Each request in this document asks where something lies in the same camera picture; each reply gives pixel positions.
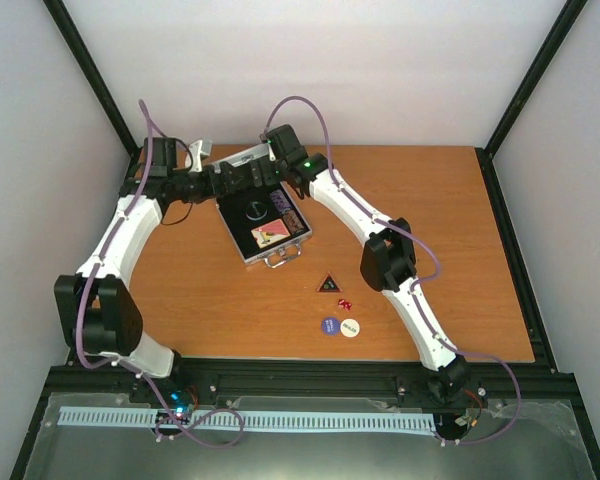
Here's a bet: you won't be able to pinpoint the clear round acrylic disc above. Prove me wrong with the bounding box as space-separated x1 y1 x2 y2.
245 201 268 222

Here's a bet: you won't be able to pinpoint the aluminium poker case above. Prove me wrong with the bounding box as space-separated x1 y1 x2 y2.
213 144 314 269

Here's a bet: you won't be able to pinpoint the playing card deck box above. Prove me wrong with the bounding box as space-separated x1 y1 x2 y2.
251 219 290 249

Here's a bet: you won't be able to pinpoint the orange 100 chip stack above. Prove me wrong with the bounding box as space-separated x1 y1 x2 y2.
282 209 308 235

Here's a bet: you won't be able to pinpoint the purple 500 chip stack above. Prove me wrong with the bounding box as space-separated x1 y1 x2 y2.
269 189 293 215

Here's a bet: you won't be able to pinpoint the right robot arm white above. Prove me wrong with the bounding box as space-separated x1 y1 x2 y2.
260 125 470 405

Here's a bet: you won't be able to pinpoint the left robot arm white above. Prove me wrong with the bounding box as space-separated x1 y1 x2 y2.
54 137 276 403

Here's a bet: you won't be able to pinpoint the triangular all-in button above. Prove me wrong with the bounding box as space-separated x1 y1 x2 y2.
316 272 343 293

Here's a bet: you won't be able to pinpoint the blue small blind button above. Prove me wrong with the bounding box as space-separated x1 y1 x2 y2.
320 317 341 336

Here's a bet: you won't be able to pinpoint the white dealer button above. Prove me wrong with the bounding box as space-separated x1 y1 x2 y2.
340 318 360 338

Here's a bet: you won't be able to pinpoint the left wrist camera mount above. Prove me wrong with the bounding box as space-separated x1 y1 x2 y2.
184 139 212 174

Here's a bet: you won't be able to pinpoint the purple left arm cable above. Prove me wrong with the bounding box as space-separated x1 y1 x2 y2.
73 98 245 448

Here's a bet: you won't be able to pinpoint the black aluminium frame rail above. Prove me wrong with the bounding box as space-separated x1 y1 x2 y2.
39 357 581 416

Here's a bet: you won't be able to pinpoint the light blue cable duct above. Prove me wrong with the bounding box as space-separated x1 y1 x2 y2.
56 406 435 436

